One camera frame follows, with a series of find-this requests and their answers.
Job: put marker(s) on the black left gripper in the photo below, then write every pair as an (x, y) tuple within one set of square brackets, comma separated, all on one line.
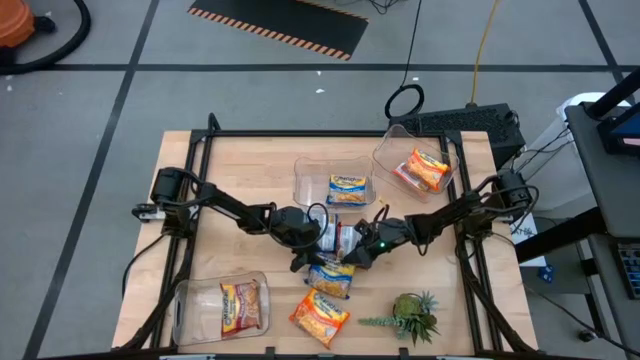
[(292, 227)]

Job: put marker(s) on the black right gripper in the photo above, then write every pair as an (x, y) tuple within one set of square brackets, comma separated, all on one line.
[(385, 237)]

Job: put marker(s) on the red Maruchan ramen packet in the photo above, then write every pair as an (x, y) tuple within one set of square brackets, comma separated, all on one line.
[(241, 307), (346, 240)]

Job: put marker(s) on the blue Maruchan ramen packet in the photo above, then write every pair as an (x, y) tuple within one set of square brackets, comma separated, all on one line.
[(346, 190), (330, 280), (329, 235)]

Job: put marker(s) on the orange Maruchan ramen packet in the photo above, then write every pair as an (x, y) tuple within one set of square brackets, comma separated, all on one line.
[(318, 318), (425, 169), (402, 175)]

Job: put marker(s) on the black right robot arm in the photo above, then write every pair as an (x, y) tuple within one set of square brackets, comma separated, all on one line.
[(450, 220)]

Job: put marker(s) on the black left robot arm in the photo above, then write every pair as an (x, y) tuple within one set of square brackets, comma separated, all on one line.
[(230, 207)]

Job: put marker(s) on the artificial succulent in black pot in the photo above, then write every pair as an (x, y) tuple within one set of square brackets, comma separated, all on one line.
[(410, 312)]

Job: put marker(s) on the clear plastic bin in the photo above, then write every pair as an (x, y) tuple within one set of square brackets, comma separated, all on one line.
[(312, 185), (200, 310), (395, 150)]

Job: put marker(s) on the white paper sheet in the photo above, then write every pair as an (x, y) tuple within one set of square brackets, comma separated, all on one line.
[(530, 235)]

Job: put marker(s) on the small blue object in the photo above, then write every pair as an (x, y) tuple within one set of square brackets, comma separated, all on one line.
[(546, 273)]

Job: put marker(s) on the black hazard-striped floor mat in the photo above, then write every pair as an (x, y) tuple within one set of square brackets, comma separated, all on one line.
[(280, 22)]

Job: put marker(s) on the dark grey desk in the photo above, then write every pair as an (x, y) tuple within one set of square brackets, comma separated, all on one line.
[(610, 190)]

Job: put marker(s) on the black keyboard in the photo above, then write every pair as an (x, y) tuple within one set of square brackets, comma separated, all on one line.
[(631, 272)]

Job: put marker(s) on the black tablet with blue screen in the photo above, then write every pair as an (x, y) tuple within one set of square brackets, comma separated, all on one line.
[(625, 130)]

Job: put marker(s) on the orange shop vacuum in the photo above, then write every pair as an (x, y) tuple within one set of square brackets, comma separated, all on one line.
[(12, 22)]

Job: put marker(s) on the black aluminium rig frame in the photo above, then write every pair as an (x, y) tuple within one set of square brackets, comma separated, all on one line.
[(325, 133)]

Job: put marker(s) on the silver metal bracket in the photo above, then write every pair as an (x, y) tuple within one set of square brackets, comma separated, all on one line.
[(147, 212)]

